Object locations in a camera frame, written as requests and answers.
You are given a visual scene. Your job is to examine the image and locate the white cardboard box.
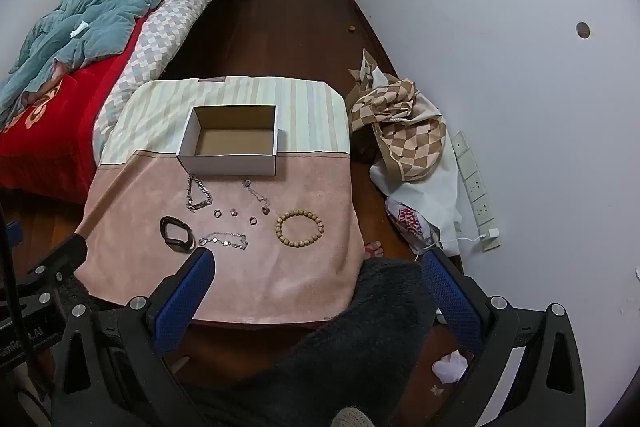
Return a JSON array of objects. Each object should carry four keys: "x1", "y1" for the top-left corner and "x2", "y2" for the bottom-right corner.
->
[{"x1": 177, "y1": 105, "x2": 278, "y2": 176}]

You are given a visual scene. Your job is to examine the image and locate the silver disc chain necklace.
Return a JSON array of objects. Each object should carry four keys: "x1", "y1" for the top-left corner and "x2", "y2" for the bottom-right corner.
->
[{"x1": 197, "y1": 232, "x2": 249, "y2": 253}]

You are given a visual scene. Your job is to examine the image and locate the wooden bead bracelet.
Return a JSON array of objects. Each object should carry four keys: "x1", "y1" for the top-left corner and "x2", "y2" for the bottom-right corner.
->
[{"x1": 274, "y1": 210, "x2": 325, "y2": 250}]

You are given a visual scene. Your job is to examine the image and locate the silver pendant necklace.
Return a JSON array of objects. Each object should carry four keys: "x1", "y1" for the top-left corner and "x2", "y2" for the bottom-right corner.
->
[{"x1": 242, "y1": 179, "x2": 272, "y2": 215}]

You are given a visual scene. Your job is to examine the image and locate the blue-grey duvet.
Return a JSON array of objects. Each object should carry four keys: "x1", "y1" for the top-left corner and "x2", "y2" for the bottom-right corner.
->
[{"x1": 0, "y1": 0, "x2": 244, "y2": 118}]

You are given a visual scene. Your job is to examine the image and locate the red printed plastic bag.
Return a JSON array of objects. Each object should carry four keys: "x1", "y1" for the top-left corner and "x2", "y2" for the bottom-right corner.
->
[{"x1": 385, "y1": 197, "x2": 441, "y2": 253}]

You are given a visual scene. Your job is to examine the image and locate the bed with red blanket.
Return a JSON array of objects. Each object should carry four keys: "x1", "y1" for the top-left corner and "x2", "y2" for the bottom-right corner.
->
[{"x1": 0, "y1": 0, "x2": 226, "y2": 202}]

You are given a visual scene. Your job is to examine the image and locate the dark fuzzy pants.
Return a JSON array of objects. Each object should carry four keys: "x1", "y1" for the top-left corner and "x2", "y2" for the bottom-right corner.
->
[{"x1": 60, "y1": 257, "x2": 441, "y2": 427}]

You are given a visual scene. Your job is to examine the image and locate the white power strip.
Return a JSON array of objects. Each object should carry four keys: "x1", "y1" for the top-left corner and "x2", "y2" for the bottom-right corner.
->
[{"x1": 452, "y1": 131, "x2": 502, "y2": 253}]

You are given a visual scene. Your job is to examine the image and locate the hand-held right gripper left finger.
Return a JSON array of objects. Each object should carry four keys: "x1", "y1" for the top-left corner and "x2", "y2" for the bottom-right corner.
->
[{"x1": 52, "y1": 248, "x2": 217, "y2": 427}]

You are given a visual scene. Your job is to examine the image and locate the thick silver chain bracelet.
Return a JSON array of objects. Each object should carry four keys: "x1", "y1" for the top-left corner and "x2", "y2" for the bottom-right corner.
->
[{"x1": 185, "y1": 175, "x2": 214, "y2": 214}]

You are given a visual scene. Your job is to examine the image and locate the crumpled white tissue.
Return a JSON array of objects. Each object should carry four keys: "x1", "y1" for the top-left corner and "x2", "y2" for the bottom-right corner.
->
[{"x1": 432, "y1": 349, "x2": 471, "y2": 383}]

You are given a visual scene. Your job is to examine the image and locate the brown checkered cloth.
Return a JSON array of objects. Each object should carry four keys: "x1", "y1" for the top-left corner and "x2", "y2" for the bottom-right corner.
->
[{"x1": 347, "y1": 48, "x2": 448, "y2": 182}]

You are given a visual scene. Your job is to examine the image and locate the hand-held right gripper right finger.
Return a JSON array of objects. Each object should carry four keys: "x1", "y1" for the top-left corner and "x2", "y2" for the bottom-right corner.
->
[{"x1": 422, "y1": 249, "x2": 588, "y2": 427}]

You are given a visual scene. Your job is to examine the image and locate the white charger cable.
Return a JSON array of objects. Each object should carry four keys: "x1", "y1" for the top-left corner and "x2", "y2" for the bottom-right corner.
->
[{"x1": 415, "y1": 234, "x2": 493, "y2": 253}]

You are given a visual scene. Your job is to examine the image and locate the grey checkered bed sheet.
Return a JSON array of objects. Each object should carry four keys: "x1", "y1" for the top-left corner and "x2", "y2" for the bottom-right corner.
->
[{"x1": 92, "y1": 0, "x2": 246, "y2": 162}]

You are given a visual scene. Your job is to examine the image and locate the white plastic bag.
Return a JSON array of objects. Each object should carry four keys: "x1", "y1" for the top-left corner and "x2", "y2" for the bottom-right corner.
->
[{"x1": 370, "y1": 147, "x2": 463, "y2": 258}]

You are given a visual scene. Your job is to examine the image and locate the grey fuzzy slipper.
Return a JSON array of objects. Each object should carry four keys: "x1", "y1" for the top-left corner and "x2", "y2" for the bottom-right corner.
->
[{"x1": 332, "y1": 405, "x2": 373, "y2": 427}]

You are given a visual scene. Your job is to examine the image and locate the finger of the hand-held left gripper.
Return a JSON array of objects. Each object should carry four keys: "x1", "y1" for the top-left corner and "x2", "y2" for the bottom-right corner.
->
[
  {"x1": 5, "y1": 221, "x2": 25, "y2": 258},
  {"x1": 17, "y1": 234, "x2": 89, "y2": 303}
]

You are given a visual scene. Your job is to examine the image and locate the pink and striped tablecloth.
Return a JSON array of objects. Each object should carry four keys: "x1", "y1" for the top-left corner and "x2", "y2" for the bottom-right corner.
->
[{"x1": 75, "y1": 76, "x2": 366, "y2": 327}]

